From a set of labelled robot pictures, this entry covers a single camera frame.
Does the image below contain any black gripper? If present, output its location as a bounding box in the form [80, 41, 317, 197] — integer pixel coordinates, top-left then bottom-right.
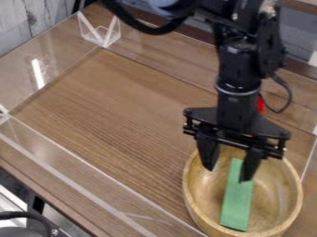
[183, 90, 292, 182]

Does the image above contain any green rectangular block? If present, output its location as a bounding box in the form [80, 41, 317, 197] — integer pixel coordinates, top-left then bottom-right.
[219, 158, 254, 232]

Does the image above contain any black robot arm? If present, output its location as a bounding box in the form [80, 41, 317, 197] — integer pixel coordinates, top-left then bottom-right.
[150, 0, 290, 181]

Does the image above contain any brown wooden bowl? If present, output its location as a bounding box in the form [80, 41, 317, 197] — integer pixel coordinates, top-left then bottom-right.
[182, 146, 304, 237]

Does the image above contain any red plush strawberry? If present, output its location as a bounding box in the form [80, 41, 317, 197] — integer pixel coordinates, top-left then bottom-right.
[258, 94, 265, 113]

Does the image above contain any clear acrylic front panel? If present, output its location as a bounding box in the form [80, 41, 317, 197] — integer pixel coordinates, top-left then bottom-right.
[0, 106, 206, 237]

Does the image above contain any black table leg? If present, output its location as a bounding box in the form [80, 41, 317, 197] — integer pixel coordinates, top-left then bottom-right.
[31, 195, 45, 214]

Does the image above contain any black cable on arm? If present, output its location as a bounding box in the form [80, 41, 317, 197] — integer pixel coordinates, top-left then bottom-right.
[258, 72, 293, 115]

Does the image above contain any clear acrylic corner bracket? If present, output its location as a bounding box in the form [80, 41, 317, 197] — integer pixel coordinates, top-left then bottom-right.
[76, 12, 122, 48]

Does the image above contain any black cable bottom left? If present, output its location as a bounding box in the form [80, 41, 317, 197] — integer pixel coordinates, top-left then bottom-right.
[0, 210, 54, 237]

